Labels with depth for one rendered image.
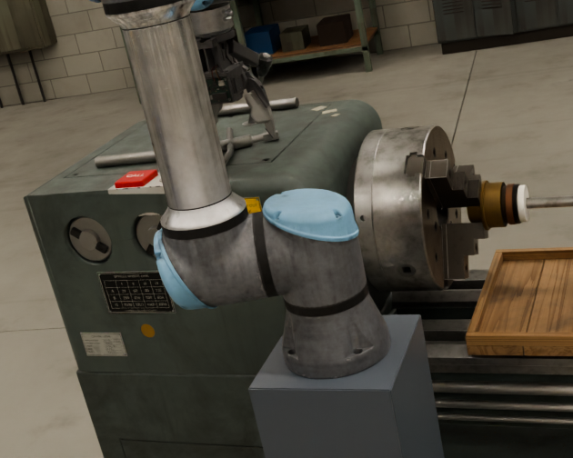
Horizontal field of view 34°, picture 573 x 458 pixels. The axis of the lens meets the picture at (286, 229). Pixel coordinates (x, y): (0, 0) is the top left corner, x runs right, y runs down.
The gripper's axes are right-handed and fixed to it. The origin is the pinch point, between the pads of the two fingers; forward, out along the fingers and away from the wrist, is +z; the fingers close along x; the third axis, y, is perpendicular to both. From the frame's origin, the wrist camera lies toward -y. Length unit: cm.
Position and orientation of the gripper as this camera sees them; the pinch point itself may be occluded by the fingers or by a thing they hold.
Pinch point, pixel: (243, 136)
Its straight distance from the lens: 172.4
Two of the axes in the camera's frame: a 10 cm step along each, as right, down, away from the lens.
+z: 2.0, 9.1, 3.6
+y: -3.4, 4.1, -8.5
